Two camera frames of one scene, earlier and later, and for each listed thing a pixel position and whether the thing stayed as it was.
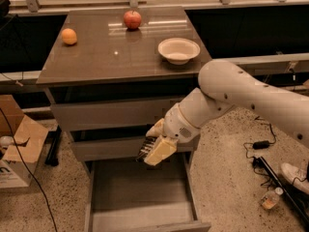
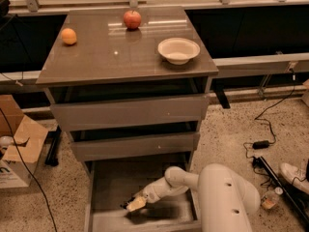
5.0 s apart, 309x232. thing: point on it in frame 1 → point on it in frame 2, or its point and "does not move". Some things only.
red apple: (132, 19) does not move
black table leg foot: (53, 138) does not move
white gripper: (178, 124) → (151, 192)
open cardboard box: (18, 161) does not move
